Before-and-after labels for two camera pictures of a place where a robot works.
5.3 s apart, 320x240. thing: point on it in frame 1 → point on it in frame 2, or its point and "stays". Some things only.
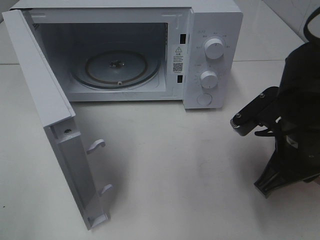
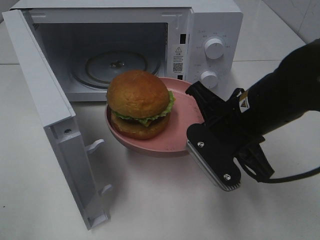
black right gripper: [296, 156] → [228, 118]
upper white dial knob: [214, 48] stays
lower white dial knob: [209, 79] stays
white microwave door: [71, 152] stays
